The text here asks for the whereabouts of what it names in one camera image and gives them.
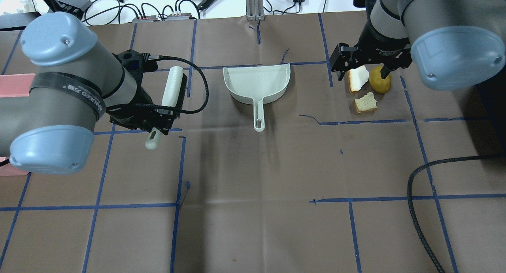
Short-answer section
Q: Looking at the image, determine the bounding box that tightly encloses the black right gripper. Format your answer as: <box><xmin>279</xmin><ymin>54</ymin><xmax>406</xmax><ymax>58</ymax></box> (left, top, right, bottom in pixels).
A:
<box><xmin>330</xmin><ymin>20</ymin><xmax>412</xmax><ymax>79</ymax></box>

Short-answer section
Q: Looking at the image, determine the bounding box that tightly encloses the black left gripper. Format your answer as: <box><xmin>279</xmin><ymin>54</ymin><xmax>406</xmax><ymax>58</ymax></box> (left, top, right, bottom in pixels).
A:
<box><xmin>109</xmin><ymin>50</ymin><xmax>178</xmax><ymax>136</ymax></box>

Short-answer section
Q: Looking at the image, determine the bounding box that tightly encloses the white hand brush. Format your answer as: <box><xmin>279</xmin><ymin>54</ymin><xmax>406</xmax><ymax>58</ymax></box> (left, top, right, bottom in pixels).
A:
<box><xmin>145</xmin><ymin>66</ymin><xmax>187</xmax><ymax>150</ymax></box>

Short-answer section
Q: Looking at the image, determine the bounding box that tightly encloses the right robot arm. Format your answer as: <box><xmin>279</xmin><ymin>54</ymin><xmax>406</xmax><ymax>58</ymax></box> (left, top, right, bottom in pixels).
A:
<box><xmin>330</xmin><ymin>0</ymin><xmax>506</xmax><ymax>90</ymax></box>

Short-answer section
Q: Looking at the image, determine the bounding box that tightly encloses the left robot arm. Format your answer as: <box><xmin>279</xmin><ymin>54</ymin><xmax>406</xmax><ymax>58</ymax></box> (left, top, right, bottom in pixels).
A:
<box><xmin>1</xmin><ymin>12</ymin><xmax>209</xmax><ymax>175</ymax></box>

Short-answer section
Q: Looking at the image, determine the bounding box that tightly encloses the pink plastic bin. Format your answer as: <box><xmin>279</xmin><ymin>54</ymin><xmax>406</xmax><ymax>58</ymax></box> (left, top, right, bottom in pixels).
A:
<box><xmin>0</xmin><ymin>73</ymin><xmax>36</xmax><ymax>177</ymax></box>

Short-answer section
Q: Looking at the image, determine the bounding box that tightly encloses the white bread slice piece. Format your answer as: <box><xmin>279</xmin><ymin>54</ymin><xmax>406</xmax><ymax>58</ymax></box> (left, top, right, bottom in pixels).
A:
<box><xmin>347</xmin><ymin>66</ymin><xmax>369</xmax><ymax>94</ymax></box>

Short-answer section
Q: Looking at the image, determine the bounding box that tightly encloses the yellow lemon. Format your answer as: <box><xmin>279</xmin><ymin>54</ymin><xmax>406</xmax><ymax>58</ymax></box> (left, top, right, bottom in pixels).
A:
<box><xmin>368</xmin><ymin>66</ymin><xmax>392</xmax><ymax>94</ymax></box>

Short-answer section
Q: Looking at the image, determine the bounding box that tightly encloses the toasted bread slice piece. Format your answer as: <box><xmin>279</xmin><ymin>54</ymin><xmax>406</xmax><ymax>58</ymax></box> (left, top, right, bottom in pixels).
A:
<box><xmin>354</xmin><ymin>92</ymin><xmax>378</xmax><ymax>114</ymax></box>

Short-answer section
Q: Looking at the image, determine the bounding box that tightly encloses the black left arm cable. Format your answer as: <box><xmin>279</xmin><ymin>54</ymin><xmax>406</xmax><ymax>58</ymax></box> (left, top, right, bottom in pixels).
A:
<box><xmin>103</xmin><ymin>56</ymin><xmax>209</xmax><ymax>115</ymax></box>

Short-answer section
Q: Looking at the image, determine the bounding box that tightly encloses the aluminium frame post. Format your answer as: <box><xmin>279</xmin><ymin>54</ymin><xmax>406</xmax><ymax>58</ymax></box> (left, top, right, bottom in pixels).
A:
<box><xmin>246</xmin><ymin>0</ymin><xmax>264</xmax><ymax>21</ymax></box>

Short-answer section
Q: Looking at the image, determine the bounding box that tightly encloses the black corrugated cable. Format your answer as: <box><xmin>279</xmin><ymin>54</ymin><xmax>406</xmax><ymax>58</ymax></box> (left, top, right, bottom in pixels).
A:
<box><xmin>408</xmin><ymin>154</ymin><xmax>506</xmax><ymax>273</ymax></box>

